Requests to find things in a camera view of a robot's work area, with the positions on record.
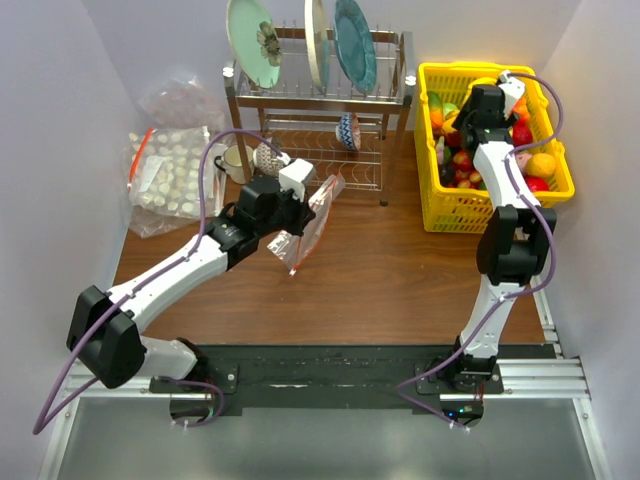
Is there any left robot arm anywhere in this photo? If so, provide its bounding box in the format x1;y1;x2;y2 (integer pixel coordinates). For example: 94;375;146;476
67;174;315;392

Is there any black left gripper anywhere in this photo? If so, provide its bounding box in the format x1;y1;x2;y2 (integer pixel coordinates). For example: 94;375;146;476
256;183;315;238

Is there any mint green flower plate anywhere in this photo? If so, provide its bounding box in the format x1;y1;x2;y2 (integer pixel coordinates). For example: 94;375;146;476
226;0;283;89

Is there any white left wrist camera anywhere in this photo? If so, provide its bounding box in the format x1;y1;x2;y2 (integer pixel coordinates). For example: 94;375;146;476
278;158;315;202

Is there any yellow banana bunch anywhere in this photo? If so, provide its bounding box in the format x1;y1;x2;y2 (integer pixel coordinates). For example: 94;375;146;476
441;110;466;135

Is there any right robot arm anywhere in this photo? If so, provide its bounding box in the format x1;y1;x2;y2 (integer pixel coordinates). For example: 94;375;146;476
438;74;557;393

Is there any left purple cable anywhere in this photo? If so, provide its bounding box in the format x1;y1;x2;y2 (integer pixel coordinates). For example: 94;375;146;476
32;128;294;435

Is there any red tomato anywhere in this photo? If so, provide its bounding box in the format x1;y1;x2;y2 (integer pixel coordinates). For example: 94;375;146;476
525;176;550;193

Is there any blue patterned bowl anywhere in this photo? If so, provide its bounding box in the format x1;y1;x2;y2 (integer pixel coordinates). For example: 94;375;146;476
335;113;361;151

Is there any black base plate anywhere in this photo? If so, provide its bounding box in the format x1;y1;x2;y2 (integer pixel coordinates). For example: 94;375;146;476
149;345;555;423

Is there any orange fruit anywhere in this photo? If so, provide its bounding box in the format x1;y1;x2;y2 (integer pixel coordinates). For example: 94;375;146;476
525;153;557;180

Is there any red apple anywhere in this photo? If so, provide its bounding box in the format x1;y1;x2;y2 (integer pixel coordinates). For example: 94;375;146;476
512;122;533;147

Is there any grey patterned bowl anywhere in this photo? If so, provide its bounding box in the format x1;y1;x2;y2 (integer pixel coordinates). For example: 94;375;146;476
253;142;284;177

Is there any clear orange zip bag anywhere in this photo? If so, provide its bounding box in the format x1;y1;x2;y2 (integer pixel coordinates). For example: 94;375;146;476
265;172;347;277

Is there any cream plate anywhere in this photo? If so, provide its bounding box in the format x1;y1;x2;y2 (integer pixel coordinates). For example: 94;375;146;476
304;0;330;94

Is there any yellow plastic basket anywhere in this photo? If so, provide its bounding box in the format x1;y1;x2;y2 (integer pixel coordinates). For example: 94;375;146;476
414;62;575;234

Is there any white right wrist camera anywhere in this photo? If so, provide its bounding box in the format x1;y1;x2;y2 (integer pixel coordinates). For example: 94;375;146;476
496;70;526;118

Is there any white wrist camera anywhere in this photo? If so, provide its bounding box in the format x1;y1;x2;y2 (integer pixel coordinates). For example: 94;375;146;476
278;158;315;202
496;70;526;118

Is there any bag of red pieces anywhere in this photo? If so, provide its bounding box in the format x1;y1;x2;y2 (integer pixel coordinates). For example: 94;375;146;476
137;69;230;133

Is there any teal plate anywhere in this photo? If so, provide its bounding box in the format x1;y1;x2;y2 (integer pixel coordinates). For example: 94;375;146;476
334;0;377;95

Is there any metal dish rack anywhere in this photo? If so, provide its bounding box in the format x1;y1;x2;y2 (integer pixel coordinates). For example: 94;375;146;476
223;25;417;205

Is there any bag of white round pieces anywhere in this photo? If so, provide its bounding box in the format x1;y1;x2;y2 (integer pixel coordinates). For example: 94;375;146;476
123;127;226;238

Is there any cream enamel mug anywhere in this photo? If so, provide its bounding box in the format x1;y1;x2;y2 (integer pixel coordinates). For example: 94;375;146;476
214;145;255;185

